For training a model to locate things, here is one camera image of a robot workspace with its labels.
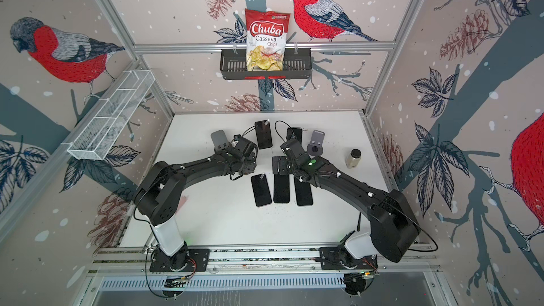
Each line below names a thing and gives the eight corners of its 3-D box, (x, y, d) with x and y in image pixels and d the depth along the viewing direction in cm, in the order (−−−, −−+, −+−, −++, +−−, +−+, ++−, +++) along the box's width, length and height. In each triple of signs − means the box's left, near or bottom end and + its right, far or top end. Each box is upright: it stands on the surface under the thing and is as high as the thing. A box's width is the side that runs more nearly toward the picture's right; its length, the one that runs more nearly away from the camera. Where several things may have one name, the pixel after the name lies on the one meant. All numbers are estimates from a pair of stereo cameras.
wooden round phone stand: (213, 151, 105) (208, 142, 99) (215, 140, 110) (212, 130, 104) (228, 151, 105) (224, 142, 99) (230, 139, 110) (227, 129, 104)
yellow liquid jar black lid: (346, 169, 99) (352, 158, 92) (344, 160, 103) (349, 149, 95) (356, 169, 99) (363, 158, 92) (354, 160, 103) (360, 149, 95)
